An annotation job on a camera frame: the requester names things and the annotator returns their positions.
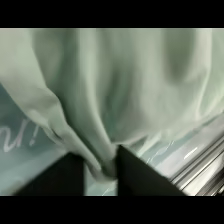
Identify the pale green shirt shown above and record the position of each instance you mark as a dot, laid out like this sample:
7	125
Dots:
110	90

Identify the silver frame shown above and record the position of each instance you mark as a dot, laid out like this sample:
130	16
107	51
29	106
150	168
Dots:
203	173

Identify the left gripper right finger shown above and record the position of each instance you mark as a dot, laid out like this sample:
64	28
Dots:
140	178

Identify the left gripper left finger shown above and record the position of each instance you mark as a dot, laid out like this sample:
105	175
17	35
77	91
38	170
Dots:
60	178

